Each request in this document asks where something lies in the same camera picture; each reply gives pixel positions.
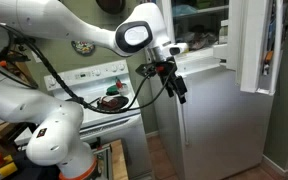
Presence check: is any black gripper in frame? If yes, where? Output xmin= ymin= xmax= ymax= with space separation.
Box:
xmin=156 ymin=57 xmax=188 ymax=105

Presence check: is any white fridge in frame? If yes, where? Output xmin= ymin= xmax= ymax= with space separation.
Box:
xmin=149 ymin=0 xmax=275 ymax=180

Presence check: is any large black coil burner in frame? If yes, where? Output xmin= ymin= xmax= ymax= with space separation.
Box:
xmin=96 ymin=95 xmax=130 ymax=112

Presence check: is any teal frozen food bag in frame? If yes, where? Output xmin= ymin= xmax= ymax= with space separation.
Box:
xmin=171 ymin=3 xmax=199 ymax=18

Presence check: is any white freezer door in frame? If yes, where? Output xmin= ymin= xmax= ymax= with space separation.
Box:
xmin=226 ymin=0 xmax=285 ymax=97

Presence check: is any white electric stove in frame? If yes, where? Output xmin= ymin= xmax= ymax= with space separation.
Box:
xmin=15 ymin=59 xmax=153 ymax=180

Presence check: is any wooden base board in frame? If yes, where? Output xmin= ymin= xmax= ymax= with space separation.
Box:
xmin=109 ymin=139 xmax=129 ymax=180

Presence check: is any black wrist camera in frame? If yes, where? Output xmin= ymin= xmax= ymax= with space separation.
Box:
xmin=135 ymin=61 xmax=167 ymax=79

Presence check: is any aluminium extrusion base frame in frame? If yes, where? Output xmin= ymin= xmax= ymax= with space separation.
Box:
xmin=91 ymin=144 xmax=114 ymax=180

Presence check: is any decorative wall plate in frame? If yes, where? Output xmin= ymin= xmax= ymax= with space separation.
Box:
xmin=71 ymin=40 xmax=96 ymax=57

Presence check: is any dark round wall object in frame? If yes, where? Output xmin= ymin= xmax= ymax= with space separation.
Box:
xmin=95 ymin=0 xmax=127 ymax=15

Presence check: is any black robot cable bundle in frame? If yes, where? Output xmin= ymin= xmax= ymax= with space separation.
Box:
xmin=0 ymin=21 xmax=178 ymax=115

